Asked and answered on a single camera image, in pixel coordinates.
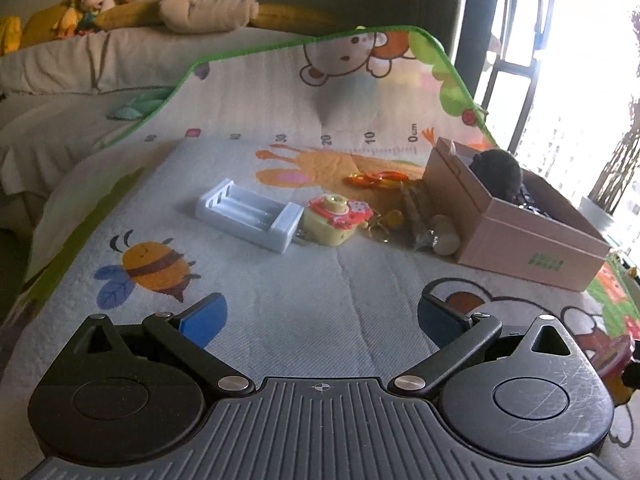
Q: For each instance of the black window frame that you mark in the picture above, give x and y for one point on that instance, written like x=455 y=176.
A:
x=505 y=65

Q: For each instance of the cartoon printed play mat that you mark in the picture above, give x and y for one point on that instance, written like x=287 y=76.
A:
x=300 y=280

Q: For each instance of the yellow cushion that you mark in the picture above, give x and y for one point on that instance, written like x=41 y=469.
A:
x=42 y=27

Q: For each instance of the pink haired doll plush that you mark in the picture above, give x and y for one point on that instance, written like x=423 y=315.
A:
x=95 y=2

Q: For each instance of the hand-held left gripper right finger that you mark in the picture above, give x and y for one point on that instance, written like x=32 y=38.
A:
x=442 y=321

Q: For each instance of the pink cardboard box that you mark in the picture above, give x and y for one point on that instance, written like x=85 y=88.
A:
x=500 y=240

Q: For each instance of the cream folded pillow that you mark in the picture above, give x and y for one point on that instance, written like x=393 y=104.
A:
x=207 y=10

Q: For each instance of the white battery charger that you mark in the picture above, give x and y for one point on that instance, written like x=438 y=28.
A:
x=240 y=210

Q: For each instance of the tall white plant pot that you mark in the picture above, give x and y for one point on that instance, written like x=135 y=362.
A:
x=595 y=206

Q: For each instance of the dark curtain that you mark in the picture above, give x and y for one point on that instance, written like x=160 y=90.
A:
x=470 y=10

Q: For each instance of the tall bamboo plant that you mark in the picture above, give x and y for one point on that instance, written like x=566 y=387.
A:
x=620 y=160

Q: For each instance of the cream round toy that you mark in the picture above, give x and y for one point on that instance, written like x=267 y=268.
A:
x=445 y=237

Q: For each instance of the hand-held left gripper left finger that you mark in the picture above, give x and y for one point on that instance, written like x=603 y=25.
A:
x=205 y=320

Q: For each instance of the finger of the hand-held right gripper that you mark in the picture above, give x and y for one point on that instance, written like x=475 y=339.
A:
x=635 y=352

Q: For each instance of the black plush toy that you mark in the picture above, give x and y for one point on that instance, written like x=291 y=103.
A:
x=497 y=172

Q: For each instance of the yellow duck plush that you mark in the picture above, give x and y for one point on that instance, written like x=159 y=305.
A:
x=69 y=17

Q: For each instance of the yellow toy camera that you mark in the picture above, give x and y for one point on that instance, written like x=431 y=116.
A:
x=325 y=225

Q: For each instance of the mustard long cushion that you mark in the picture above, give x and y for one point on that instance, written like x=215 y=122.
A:
x=295 y=17
x=130 y=15

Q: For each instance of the teal leaf cloth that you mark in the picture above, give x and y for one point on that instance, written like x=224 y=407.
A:
x=142 y=105

